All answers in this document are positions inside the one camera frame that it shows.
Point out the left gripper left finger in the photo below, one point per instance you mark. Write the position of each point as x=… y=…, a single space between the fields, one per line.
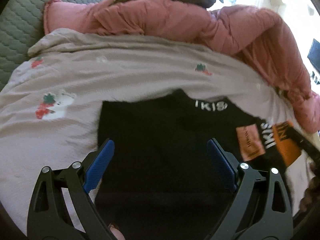
x=48 y=217

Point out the person's right hand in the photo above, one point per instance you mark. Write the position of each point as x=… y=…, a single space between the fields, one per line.
x=311 y=194

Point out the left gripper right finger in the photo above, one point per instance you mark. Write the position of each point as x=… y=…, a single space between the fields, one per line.
x=260 y=207

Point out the grey quilted headboard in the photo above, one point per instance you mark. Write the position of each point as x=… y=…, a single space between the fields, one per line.
x=21 y=28

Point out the beige strawberry print bedsheet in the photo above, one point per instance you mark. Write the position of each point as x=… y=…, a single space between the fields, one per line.
x=51 y=106

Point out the black IKISS sweater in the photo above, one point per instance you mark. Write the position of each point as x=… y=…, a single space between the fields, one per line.
x=161 y=182

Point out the person's left hand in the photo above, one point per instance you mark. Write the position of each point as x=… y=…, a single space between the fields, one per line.
x=116 y=232

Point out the pink quilted duvet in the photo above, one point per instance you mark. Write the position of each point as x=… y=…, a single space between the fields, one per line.
x=258 y=37

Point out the dark monitor by window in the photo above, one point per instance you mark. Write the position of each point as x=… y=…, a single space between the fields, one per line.
x=314 y=55

